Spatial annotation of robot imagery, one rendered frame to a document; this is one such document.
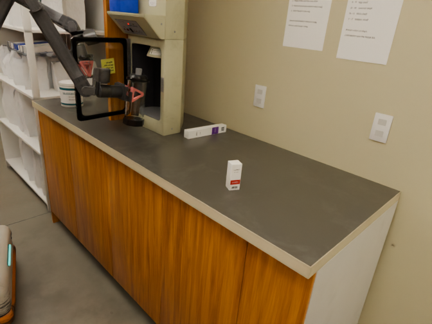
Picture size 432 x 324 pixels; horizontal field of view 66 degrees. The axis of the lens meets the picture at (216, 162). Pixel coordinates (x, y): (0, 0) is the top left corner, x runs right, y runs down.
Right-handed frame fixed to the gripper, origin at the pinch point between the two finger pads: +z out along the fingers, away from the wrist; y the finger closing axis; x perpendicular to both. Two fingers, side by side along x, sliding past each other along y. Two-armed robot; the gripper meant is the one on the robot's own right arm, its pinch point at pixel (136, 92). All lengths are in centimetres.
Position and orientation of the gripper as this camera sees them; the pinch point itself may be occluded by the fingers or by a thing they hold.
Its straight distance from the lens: 168.2
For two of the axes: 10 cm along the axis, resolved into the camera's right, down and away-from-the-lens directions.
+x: -1.7, 9.3, 3.3
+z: 7.0, -1.2, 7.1
